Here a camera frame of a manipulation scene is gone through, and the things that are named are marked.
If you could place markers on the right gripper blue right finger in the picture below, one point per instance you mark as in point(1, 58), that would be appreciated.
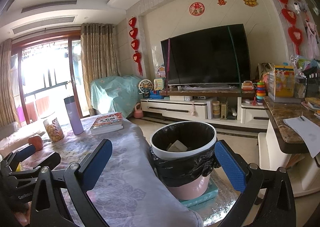
point(234, 166)

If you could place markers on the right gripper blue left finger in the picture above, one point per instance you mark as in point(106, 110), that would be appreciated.
point(92, 167)

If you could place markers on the trash bin with black bag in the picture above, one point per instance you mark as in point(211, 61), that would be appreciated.
point(185, 174)

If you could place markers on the yellow toy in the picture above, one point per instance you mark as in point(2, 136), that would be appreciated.
point(19, 168)

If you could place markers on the floral purple tablecloth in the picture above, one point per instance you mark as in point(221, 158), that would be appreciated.
point(128, 193)

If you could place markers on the red apple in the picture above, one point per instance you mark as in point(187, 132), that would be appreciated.
point(36, 141)

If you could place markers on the stack of children's books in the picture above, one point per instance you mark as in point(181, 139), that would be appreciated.
point(107, 123)

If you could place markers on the white TV cabinet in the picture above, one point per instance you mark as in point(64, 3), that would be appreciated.
point(248, 117)

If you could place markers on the marble side counter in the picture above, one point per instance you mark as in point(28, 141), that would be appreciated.
point(289, 141)

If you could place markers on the clear snack jar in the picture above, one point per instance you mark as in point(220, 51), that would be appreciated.
point(54, 130)

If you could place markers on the white tissue pack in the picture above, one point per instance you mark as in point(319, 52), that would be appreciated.
point(177, 146)

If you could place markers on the left beige curtain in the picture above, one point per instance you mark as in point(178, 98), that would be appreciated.
point(8, 113)

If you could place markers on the beige curtain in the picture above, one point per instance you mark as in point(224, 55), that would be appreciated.
point(98, 56)
point(8, 113)

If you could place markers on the purple thermos bottle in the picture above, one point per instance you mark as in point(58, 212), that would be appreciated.
point(73, 115)

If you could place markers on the pink kettlebell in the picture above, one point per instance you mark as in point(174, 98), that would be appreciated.
point(138, 112)

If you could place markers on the white paper sheet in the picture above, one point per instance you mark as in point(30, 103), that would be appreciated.
point(308, 131)

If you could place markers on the teal covered armchair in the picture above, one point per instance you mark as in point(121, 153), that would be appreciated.
point(115, 94)

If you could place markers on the toy ferris wheel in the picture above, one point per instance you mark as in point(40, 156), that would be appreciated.
point(145, 86)

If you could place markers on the yellow toy box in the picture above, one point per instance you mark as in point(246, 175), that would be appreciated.
point(284, 81)

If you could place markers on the toy telephone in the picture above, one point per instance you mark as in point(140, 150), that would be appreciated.
point(159, 84)

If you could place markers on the large black television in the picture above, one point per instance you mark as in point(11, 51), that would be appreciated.
point(217, 55)

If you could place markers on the right beige curtain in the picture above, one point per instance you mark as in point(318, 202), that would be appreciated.
point(98, 56)

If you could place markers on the red hanging heart decoration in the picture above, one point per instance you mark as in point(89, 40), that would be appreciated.
point(135, 43)

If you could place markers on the rainbow stacking ring toy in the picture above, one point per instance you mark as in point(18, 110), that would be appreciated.
point(260, 92)

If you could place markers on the round red wall sticker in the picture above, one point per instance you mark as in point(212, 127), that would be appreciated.
point(196, 9)

